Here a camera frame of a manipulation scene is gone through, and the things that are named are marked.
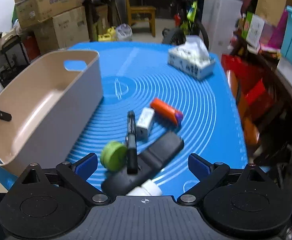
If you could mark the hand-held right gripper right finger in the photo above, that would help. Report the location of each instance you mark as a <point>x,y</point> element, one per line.
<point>198,166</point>

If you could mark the blue silicone mat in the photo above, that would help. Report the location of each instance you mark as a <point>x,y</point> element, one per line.
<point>185,92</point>

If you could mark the wooden chair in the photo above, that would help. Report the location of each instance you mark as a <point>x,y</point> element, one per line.
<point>141,12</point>

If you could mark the small orange box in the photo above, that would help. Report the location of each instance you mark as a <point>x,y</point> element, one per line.
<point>163,107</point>

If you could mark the beige plastic storage bin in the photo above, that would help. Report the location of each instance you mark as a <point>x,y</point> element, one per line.
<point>48,105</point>

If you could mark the white tissue pack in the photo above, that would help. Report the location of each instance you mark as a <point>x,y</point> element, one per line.
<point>190,62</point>

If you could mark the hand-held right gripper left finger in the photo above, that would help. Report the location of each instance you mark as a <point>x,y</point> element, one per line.
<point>87,166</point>

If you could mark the pale printed cardboard box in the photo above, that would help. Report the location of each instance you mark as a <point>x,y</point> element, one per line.
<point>66,30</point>

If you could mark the white plug charger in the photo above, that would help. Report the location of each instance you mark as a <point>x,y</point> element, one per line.
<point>144,121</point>

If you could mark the open brown cardboard box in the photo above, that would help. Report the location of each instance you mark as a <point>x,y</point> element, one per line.
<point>48,2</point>

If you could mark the black case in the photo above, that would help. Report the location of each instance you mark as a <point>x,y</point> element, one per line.
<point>166,147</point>

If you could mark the red bags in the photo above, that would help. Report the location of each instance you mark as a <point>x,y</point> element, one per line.
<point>250,95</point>

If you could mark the white pill bottle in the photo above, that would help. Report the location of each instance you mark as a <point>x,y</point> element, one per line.
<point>148,188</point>

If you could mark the green and white box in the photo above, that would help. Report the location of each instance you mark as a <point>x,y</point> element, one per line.
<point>254,30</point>

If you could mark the green bicycle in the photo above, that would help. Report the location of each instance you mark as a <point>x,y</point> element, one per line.
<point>185,20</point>

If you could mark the tall white carton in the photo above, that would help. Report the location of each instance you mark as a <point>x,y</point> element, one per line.
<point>220,20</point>

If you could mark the black marker pen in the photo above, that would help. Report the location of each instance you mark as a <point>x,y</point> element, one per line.
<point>131,135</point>

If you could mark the black metal rack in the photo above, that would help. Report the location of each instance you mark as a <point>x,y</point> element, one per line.
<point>8,52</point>

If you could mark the round green tin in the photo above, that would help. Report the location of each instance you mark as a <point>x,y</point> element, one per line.
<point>112,155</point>

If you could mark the clear plastic bag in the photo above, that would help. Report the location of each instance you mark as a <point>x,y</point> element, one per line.
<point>124,32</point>

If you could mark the yellow plastic jug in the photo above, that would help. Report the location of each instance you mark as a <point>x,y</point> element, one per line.
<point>107,35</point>

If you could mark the pink box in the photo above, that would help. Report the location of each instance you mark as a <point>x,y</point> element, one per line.
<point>275,32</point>

